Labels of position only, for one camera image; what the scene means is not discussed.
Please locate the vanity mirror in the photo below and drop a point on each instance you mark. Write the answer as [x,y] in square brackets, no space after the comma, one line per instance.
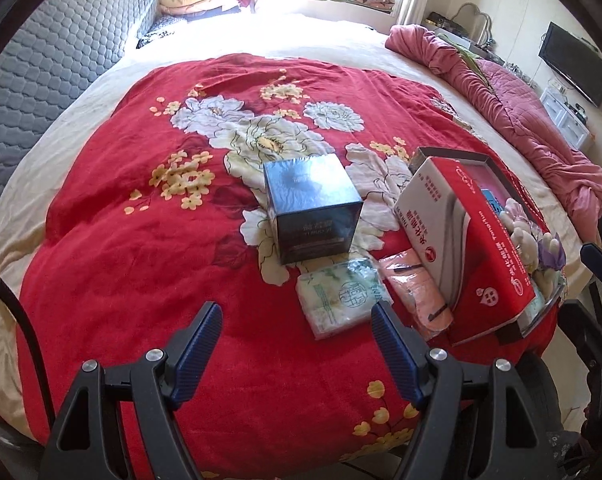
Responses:
[473,20]

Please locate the pink socks pack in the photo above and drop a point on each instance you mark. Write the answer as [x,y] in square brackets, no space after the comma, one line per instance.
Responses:
[416,290]

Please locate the cluster of cosmetic bottles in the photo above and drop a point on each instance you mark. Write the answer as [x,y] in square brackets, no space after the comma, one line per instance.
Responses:
[518,72]

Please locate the floral fabric scrunchie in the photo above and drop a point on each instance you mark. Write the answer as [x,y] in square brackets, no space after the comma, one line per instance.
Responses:
[523,240]

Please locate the dressing table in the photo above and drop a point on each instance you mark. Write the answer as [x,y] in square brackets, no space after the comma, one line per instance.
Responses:
[456,30]

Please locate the stack of folded bedding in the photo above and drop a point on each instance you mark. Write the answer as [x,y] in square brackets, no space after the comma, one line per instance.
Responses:
[196,2]

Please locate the pink picture book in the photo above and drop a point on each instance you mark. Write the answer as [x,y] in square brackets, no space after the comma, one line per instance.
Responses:
[501,185]

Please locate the white drawer cabinet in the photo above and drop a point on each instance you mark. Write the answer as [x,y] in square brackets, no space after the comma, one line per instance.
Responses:
[566,115]

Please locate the red floral blanket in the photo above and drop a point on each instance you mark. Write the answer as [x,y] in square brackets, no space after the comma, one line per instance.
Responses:
[131,235]

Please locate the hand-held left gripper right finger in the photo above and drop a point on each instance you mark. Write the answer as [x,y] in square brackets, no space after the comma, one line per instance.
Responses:
[396,355]

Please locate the pink quilt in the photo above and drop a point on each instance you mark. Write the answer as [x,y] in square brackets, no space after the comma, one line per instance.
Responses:
[531,125]

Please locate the small green-white tissue pack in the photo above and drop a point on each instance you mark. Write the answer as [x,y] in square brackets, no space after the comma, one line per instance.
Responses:
[336,295]

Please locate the red tissue pack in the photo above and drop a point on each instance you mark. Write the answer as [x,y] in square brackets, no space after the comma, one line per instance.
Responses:
[486,260]

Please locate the green cloth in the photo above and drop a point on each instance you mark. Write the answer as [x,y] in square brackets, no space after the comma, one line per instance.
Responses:
[473,62]

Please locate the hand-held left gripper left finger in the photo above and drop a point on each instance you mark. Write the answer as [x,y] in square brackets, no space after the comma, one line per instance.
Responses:
[196,350]

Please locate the black television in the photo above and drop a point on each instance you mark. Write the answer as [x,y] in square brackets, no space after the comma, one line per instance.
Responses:
[576,62]

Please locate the green window bench cushion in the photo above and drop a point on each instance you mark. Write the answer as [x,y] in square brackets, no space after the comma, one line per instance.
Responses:
[321,0]

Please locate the dark floral pillow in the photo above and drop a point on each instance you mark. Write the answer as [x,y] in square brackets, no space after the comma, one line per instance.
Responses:
[161,32]

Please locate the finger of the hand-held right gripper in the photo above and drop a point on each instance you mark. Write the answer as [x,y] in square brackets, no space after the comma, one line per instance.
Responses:
[601,262]

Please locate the grey quilted headboard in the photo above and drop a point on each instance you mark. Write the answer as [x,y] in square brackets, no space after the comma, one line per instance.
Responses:
[56,60]

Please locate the grey cardboard box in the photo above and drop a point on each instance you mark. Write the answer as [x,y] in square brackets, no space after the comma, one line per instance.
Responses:
[451,152]

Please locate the dark square box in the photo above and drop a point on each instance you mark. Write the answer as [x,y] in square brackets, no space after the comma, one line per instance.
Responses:
[311,210]

